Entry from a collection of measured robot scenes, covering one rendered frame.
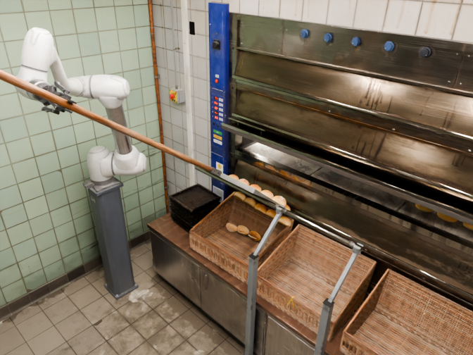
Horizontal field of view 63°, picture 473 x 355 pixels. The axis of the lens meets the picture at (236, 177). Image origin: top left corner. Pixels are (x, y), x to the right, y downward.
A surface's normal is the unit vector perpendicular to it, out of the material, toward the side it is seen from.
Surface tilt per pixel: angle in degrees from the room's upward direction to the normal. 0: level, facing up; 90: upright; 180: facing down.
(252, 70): 70
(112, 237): 90
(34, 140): 90
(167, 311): 0
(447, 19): 90
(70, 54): 90
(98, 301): 0
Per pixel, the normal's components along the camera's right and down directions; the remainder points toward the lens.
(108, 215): 0.71, 0.36
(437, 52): -0.69, 0.35
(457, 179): -0.64, 0.03
